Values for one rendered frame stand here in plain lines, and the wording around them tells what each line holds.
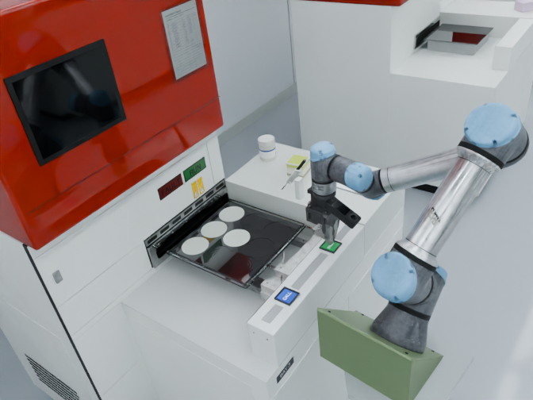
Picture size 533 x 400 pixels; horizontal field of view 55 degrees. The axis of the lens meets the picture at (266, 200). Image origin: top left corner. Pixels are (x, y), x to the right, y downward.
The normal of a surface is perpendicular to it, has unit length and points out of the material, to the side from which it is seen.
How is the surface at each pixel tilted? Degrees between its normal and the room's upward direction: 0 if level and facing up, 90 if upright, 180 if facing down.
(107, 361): 90
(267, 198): 90
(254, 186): 0
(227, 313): 0
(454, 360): 0
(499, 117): 38
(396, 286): 53
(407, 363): 90
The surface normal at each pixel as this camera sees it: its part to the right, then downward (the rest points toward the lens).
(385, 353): -0.65, 0.49
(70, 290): 0.81, 0.26
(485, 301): -0.11, -0.81
